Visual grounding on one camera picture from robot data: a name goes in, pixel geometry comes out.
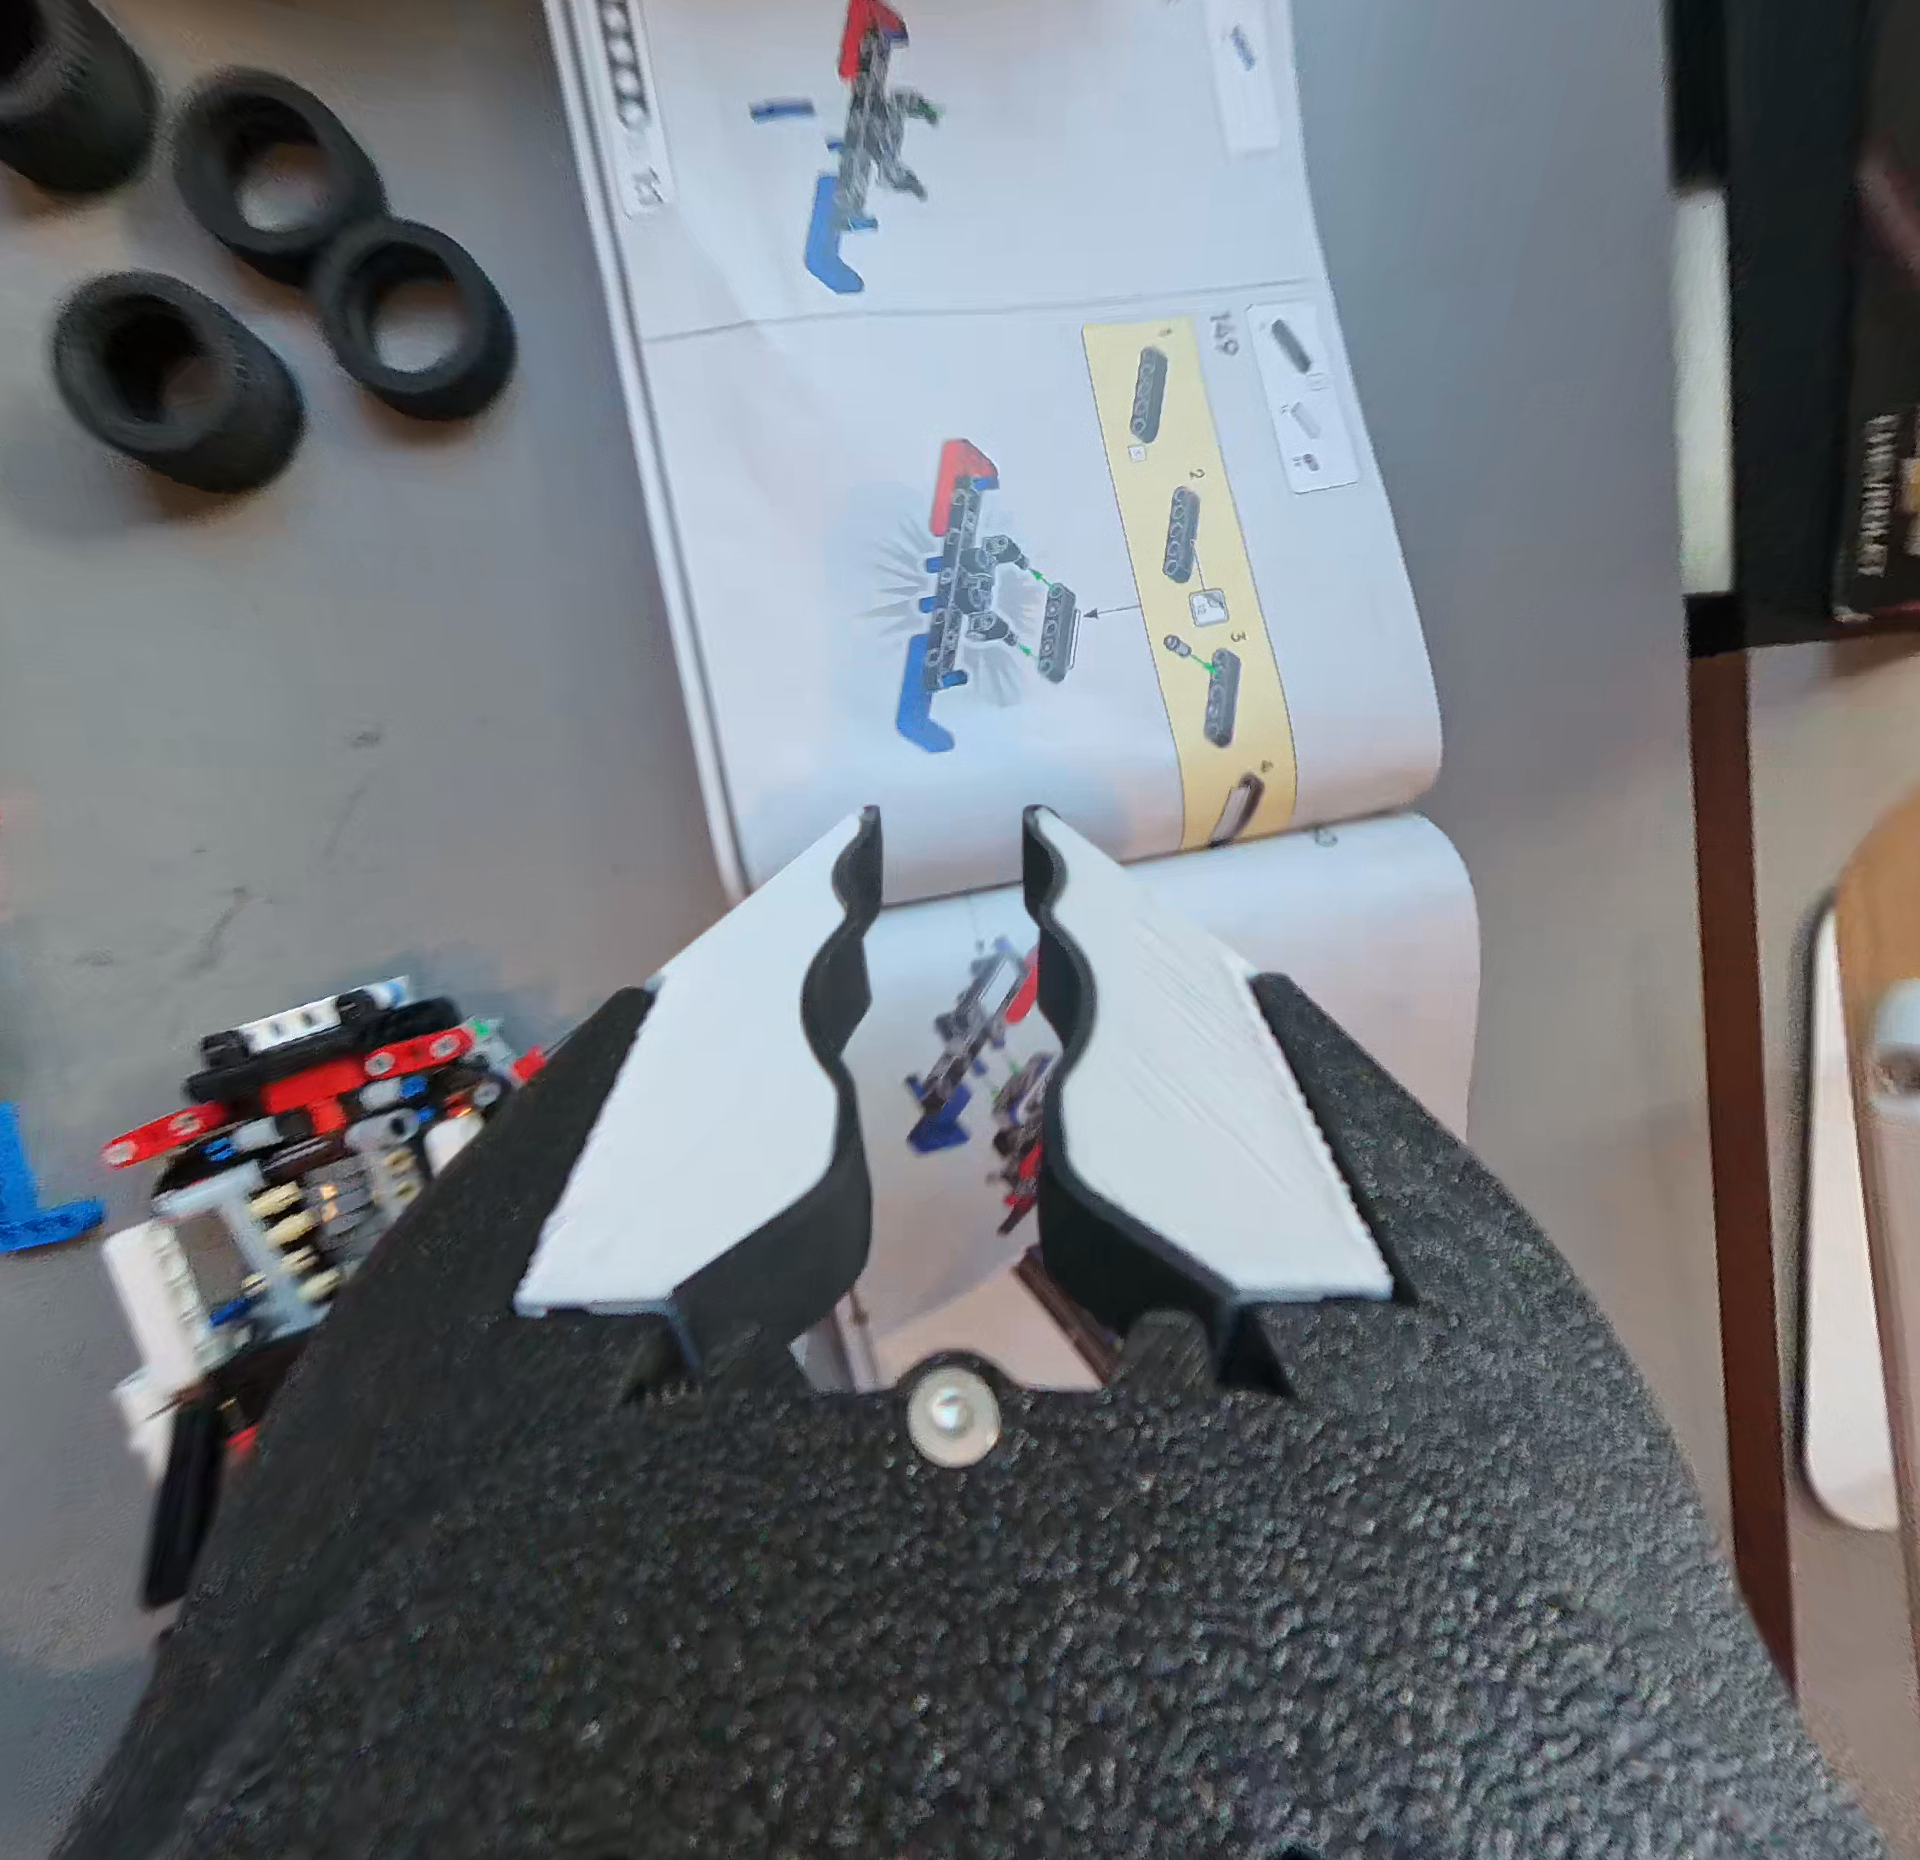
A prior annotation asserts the toy brick race car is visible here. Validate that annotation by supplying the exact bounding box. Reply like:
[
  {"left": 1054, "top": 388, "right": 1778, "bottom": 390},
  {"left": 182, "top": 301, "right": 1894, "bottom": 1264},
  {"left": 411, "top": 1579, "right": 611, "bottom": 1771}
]
[{"left": 98, "top": 976, "right": 550, "bottom": 1615}]

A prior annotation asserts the instruction booklet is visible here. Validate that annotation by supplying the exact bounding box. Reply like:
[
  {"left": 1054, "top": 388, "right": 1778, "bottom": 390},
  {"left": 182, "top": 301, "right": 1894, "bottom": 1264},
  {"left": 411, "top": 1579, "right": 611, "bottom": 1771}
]
[{"left": 533, "top": 0, "right": 1487, "bottom": 1389}]

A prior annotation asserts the black toy set box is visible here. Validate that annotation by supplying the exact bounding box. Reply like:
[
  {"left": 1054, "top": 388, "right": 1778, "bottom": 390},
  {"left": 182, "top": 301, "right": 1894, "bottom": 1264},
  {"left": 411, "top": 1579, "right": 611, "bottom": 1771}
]
[{"left": 1663, "top": 0, "right": 1920, "bottom": 649}]

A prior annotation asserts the black rubber toy tire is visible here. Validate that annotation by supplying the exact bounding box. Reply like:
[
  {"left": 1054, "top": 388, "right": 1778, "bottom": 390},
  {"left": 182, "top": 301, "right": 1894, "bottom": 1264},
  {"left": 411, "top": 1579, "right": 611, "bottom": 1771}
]
[
  {"left": 169, "top": 70, "right": 389, "bottom": 288},
  {"left": 309, "top": 219, "right": 521, "bottom": 424},
  {"left": 49, "top": 270, "right": 307, "bottom": 497},
  {"left": 0, "top": 0, "right": 160, "bottom": 193}
]

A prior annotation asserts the blue angled beam piece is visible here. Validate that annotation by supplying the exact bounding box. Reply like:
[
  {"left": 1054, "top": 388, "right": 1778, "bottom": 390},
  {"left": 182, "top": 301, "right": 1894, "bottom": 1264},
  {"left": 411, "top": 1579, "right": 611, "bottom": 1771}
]
[{"left": 0, "top": 1100, "right": 108, "bottom": 1259}]

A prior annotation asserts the wooden document stand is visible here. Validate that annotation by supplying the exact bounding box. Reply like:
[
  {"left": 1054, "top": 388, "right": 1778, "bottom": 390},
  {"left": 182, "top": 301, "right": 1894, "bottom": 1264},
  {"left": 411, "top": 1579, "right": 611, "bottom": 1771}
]
[{"left": 1798, "top": 794, "right": 1920, "bottom": 1537}]

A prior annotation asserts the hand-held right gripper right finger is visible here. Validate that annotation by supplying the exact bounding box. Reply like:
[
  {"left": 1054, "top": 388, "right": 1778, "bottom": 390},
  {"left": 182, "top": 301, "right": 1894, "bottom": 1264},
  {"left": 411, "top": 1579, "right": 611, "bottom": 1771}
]
[{"left": 1018, "top": 802, "right": 1397, "bottom": 1343}]

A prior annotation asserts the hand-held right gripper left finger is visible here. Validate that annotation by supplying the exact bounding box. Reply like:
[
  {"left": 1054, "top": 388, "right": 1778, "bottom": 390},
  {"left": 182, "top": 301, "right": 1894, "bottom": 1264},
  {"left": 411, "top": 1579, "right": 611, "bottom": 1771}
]
[{"left": 512, "top": 803, "right": 889, "bottom": 1370}]

